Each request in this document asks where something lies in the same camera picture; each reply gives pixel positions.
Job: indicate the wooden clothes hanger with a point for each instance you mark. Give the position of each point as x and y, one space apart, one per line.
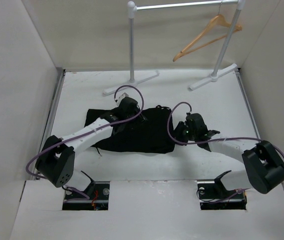
201 33

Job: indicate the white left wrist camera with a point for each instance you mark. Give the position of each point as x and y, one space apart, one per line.
121 97

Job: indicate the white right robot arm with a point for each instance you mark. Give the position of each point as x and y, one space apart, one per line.
263 162

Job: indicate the black trousers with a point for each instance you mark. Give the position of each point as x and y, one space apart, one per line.
143 136

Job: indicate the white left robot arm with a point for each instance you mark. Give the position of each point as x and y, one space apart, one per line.
56 160

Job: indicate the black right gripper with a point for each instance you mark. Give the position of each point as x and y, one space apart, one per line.
177 130

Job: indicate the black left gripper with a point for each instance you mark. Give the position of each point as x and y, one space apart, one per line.
142 118

